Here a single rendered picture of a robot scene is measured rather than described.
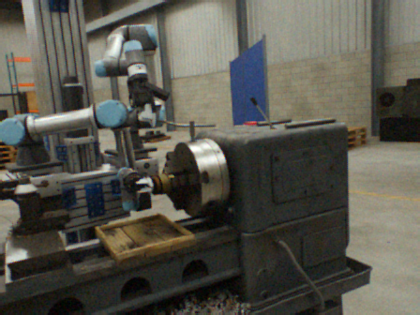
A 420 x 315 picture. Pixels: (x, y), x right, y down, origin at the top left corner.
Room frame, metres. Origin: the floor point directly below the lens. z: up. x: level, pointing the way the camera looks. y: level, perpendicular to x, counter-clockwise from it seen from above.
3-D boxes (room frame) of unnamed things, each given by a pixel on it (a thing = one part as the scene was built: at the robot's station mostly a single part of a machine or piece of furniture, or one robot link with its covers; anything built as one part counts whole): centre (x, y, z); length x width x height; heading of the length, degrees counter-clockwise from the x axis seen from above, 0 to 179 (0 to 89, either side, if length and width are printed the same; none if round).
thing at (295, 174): (1.77, -0.30, 1.06); 0.59 x 0.48 x 0.39; 117
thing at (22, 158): (1.81, 0.83, 1.21); 0.15 x 0.15 x 0.10
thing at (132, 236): (1.45, 0.28, 0.89); 0.36 x 0.30 x 0.04; 27
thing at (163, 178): (1.50, 0.18, 1.08); 0.09 x 0.09 x 0.09; 29
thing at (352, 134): (9.06, -3.27, 0.22); 1.25 x 0.86 x 0.44; 135
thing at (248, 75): (8.34, -0.97, 1.18); 4.12 x 0.80 x 2.35; 3
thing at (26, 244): (1.29, 0.63, 0.95); 0.43 x 0.17 x 0.05; 27
